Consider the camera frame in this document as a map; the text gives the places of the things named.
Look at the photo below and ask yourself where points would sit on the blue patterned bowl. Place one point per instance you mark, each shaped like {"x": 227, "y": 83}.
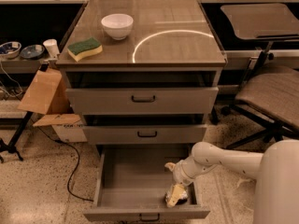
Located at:
{"x": 10, "y": 50}

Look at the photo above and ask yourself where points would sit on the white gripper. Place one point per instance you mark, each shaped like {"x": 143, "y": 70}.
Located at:
{"x": 180, "y": 174}

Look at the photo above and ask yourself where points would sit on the brown cardboard box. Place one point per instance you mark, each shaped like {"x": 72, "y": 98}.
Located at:
{"x": 46, "y": 96}

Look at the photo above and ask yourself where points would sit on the middle grey drawer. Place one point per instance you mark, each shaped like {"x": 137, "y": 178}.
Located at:
{"x": 144, "y": 129}

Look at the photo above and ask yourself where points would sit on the white paper cup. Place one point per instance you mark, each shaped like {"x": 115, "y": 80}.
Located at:
{"x": 52, "y": 48}

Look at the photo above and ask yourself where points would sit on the bottom grey drawer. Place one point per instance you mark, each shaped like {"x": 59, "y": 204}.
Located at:
{"x": 132, "y": 183}

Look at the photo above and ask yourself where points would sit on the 7up can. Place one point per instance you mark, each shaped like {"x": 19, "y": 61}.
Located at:
{"x": 183, "y": 197}

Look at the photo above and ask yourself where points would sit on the grey drawer cabinet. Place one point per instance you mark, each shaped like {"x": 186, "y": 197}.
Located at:
{"x": 167, "y": 36}

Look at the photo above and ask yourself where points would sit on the green yellow sponge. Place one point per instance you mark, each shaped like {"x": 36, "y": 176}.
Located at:
{"x": 85, "y": 48}

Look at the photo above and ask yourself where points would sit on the grey office chair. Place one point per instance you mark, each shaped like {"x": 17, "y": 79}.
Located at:
{"x": 272, "y": 90}

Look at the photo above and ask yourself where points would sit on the grey drawer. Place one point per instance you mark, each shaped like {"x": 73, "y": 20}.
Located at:
{"x": 132, "y": 93}
{"x": 144, "y": 129}
{"x": 132, "y": 183}

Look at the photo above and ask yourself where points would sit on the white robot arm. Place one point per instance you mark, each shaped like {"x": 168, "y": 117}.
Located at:
{"x": 276, "y": 172}

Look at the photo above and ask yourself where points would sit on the top grey drawer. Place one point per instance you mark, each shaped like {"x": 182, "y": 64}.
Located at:
{"x": 132, "y": 93}

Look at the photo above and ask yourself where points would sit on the white printed cardboard box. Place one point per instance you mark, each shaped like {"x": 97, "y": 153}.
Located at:
{"x": 70, "y": 132}

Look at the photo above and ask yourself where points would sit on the white ceramic bowl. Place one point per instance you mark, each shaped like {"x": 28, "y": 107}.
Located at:
{"x": 118, "y": 26}

